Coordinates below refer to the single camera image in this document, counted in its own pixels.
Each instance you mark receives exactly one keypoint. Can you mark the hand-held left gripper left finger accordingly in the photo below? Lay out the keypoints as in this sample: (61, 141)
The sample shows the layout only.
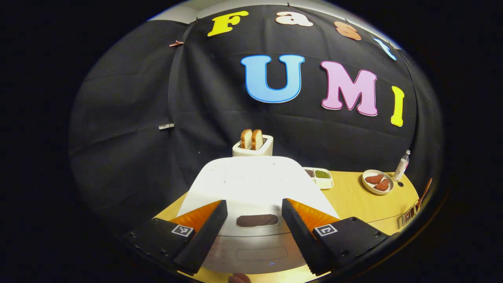
(204, 237)

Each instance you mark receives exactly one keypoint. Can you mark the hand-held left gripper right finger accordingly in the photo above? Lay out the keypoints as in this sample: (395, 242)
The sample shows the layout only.
(302, 237)

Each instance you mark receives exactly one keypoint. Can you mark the white rice cooker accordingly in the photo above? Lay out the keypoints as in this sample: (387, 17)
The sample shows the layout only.
(251, 184)

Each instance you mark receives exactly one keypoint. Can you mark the wooden spoon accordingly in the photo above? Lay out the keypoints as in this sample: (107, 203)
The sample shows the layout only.
(424, 192)

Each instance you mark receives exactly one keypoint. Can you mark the white divided dish of grains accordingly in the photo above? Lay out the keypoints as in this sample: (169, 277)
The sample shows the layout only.
(320, 179)

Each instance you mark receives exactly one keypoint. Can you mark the white round plate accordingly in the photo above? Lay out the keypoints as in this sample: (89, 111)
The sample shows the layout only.
(367, 186)

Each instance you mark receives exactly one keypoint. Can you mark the brown meat piece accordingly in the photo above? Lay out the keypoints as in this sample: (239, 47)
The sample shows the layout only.
(374, 179)
(382, 185)

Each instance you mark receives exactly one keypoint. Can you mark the white toaster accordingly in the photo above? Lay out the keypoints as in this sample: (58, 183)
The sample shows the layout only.
(251, 152)

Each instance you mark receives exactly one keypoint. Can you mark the toast bread slice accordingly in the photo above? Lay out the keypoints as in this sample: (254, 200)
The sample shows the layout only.
(246, 139)
(257, 140)

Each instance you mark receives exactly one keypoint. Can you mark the silver clip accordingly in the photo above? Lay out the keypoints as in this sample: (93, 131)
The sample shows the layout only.
(166, 126)

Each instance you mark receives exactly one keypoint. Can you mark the small clear bottle pink label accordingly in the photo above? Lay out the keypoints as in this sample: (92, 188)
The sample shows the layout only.
(401, 167)

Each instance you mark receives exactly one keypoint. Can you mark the black backdrop cloth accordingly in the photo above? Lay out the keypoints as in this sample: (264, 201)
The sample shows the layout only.
(129, 118)

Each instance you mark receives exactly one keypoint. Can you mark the pink clip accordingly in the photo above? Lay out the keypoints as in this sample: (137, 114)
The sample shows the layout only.
(176, 43)

